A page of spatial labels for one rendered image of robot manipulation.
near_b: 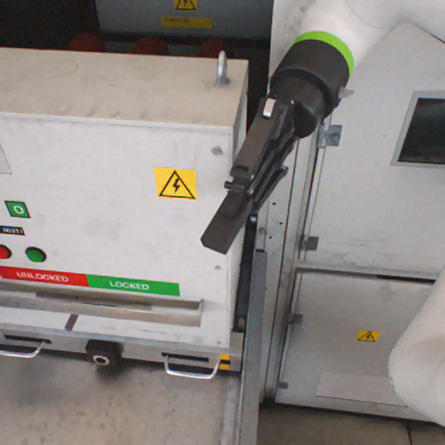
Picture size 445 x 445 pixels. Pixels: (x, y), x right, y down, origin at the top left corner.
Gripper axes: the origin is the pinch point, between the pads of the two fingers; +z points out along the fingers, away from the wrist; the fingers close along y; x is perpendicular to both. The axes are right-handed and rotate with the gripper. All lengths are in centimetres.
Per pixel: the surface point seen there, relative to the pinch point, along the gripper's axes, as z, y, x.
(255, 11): -89, 37, 44
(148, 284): 4.8, 22.9, 17.3
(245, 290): -11, 54, 11
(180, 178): -5.0, 2.8, 10.3
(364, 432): -7, 144, -27
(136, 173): -3.1, 1.8, 15.7
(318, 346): -17, 97, -5
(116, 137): -4.1, -3.4, 17.3
